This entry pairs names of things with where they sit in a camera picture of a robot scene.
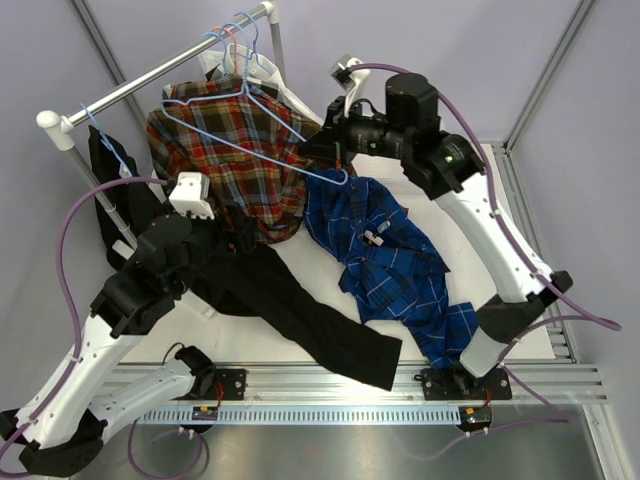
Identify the blue hanger of black shirt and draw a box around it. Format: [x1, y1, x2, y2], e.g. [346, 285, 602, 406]
[80, 103, 133, 178]

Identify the blue hanger of red shirt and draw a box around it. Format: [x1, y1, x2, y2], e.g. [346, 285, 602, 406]
[201, 30, 236, 76]

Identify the grey black checked shirt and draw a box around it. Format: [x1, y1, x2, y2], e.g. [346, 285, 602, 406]
[205, 64, 237, 82]

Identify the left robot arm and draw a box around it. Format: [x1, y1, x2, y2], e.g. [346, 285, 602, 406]
[1, 203, 257, 478]

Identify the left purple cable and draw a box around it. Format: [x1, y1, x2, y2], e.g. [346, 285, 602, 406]
[0, 175, 211, 476]

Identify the white shirt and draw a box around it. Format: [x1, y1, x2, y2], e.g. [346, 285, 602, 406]
[198, 44, 323, 125]

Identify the blue hanger of white shirt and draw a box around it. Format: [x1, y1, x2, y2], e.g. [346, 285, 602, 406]
[236, 11, 273, 75]

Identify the white and steel clothes rack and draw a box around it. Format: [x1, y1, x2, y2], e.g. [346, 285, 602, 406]
[34, 0, 288, 316]

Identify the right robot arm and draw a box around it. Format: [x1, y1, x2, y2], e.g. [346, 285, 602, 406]
[299, 67, 573, 397]

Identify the purple cable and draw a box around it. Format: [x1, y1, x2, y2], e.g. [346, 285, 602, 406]
[344, 61, 623, 459]
[0, 175, 211, 476]

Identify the blue plaid shirt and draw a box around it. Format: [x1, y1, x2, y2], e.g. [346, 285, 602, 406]
[303, 170, 479, 369]

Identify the pink hanger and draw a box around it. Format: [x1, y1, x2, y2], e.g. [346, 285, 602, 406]
[210, 25, 238, 74]

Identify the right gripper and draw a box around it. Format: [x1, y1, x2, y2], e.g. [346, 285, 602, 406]
[298, 95, 411, 172]

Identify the red brown plaid shirt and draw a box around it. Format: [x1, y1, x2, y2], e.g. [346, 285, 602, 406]
[146, 76, 328, 244]

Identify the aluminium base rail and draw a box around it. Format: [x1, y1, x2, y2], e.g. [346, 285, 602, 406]
[99, 363, 608, 404]

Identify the white slotted cable duct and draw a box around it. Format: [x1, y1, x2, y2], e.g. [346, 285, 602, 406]
[139, 405, 461, 426]

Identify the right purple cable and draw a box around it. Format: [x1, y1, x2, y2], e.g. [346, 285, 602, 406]
[344, 61, 623, 459]

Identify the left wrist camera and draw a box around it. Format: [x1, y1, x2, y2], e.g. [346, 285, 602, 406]
[168, 172, 215, 220]

